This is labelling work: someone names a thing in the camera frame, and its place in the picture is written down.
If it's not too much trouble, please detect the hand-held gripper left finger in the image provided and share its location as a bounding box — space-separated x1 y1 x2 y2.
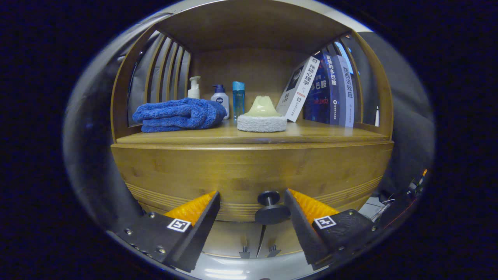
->
107 192 221 273

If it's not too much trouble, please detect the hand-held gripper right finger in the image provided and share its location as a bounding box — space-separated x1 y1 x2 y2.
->
284 189 389 271

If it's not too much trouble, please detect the black round drawer knob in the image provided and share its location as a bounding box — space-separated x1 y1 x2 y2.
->
255 191 291 225

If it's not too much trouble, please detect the wooden drawer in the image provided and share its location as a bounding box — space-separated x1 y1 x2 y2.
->
111 141 394 223

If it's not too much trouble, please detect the white pad cream handle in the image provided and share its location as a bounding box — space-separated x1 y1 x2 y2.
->
237 96 288 133

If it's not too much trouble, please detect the wooden countertop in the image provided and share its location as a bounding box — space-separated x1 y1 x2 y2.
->
116 119 389 145

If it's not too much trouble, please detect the wooden cabinet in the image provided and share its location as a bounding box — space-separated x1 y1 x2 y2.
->
110 0 394 259

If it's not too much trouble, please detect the blue folded towel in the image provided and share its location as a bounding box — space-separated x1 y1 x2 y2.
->
132 98 227 133

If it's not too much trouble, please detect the white bottle blue cap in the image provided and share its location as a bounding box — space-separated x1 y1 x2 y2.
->
210 84 230 120

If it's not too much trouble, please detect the orange tipped gripper device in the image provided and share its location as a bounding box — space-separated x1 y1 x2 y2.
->
412 168 428 191

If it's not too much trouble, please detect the clear blue bottle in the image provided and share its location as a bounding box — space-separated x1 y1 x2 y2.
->
232 81 245 121

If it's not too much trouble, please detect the dark blue book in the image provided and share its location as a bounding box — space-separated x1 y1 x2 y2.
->
303 52 341 125

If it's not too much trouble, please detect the white pump bottle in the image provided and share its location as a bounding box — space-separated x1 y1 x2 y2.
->
188 76 201 99

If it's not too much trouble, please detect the white book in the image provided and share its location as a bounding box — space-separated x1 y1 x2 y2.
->
275 56 321 123

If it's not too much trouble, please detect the light blue book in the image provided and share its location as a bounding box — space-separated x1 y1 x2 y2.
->
337 54 356 128

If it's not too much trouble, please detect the tangle of cables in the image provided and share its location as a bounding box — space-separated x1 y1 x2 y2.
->
370 194 395 222

